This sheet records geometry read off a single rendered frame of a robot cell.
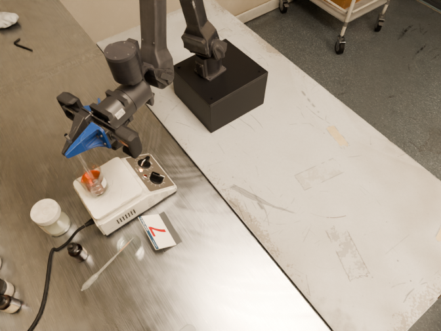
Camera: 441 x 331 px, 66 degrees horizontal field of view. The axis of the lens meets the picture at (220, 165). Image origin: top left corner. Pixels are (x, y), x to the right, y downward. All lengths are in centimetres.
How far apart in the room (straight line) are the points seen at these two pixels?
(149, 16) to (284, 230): 54
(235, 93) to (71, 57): 61
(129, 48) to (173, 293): 50
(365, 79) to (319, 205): 184
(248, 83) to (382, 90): 177
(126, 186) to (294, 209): 40
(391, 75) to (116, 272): 234
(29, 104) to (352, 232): 97
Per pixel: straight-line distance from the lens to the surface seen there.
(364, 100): 248
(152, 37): 71
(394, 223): 92
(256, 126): 98
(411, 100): 263
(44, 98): 117
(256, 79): 94
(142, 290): 79
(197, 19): 82
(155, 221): 82
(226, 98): 90
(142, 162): 84
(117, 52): 65
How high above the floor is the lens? 165
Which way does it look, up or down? 57 degrees down
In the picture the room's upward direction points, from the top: straight up
